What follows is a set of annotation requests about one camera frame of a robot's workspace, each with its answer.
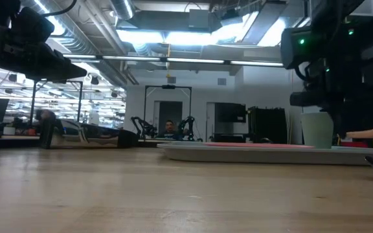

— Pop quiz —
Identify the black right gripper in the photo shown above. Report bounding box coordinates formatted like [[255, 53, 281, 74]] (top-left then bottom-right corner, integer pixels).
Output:
[[289, 64, 373, 139]]

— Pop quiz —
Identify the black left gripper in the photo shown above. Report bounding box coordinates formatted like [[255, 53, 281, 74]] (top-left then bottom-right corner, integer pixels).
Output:
[[0, 6, 88, 82]]

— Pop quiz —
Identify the light green cup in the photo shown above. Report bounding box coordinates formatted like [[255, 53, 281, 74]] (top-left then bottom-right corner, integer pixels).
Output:
[[300, 112, 335, 150]]

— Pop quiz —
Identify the orange-handled fork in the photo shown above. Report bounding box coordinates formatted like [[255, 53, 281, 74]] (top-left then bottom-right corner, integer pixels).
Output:
[[346, 126, 373, 140]]

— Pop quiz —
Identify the grey plastic tray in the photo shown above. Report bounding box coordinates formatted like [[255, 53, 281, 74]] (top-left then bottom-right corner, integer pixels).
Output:
[[157, 142, 373, 166]]

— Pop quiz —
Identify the red background box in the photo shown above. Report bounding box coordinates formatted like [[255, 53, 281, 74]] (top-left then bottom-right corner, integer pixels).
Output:
[[340, 141, 369, 149]]

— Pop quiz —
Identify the person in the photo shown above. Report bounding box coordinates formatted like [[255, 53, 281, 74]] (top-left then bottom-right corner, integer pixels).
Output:
[[34, 109, 58, 130], [159, 119, 183, 140]]

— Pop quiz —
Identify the black cabinet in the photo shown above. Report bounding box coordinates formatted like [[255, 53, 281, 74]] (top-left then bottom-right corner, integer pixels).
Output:
[[247, 105, 288, 145]]

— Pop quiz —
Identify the background table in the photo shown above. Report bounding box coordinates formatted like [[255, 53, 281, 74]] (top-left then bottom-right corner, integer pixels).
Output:
[[0, 134, 41, 150]]

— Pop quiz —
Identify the black background monitor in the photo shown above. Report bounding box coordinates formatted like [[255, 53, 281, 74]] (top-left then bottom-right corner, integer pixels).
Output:
[[214, 102, 247, 124]]

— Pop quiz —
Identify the long ceiling light bar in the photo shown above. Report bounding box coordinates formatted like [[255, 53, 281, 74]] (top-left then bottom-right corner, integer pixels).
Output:
[[62, 54, 284, 68]]

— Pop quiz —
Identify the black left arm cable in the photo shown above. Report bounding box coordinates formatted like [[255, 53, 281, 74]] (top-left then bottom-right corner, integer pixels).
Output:
[[39, 0, 78, 17]]

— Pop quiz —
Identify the silver ceiling duct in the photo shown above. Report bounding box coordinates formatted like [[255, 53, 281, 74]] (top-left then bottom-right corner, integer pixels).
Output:
[[110, 0, 135, 20]]

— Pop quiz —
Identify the black background station frame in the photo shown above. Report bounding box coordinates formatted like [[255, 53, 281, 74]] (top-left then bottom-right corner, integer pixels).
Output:
[[143, 84, 193, 140]]

